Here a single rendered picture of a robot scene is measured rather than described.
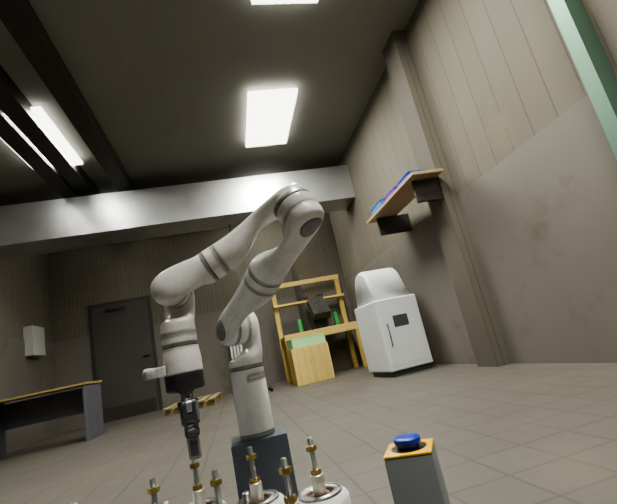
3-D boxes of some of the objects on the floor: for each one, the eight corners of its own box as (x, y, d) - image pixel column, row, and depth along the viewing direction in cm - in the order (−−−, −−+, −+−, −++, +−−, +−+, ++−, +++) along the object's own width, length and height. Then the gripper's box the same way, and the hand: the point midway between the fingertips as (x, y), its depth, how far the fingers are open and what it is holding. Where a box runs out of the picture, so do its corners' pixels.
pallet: (176, 408, 681) (175, 402, 683) (223, 397, 696) (222, 391, 699) (163, 417, 571) (162, 409, 574) (219, 404, 587) (217, 396, 589)
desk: (3, 456, 510) (1, 401, 526) (106, 432, 537) (102, 380, 553) (-28, 469, 450) (-29, 406, 466) (90, 440, 477) (85, 381, 493)
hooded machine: (438, 367, 442) (407, 258, 472) (390, 379, 430) (361, 266, 459) (411, 366, 510) (386, 272, 539) (369, 377, 497) (345, 279, 527)
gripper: (204, 364, 74) (218, 456, 70) (200, 366, 88) (211, 444, 84) (162, 373, 72) (174, 469, 68) (164, 374, 85) (174, 454, 82)
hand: (194, 448), depth 76 cm, fingers open, 6 cm apart
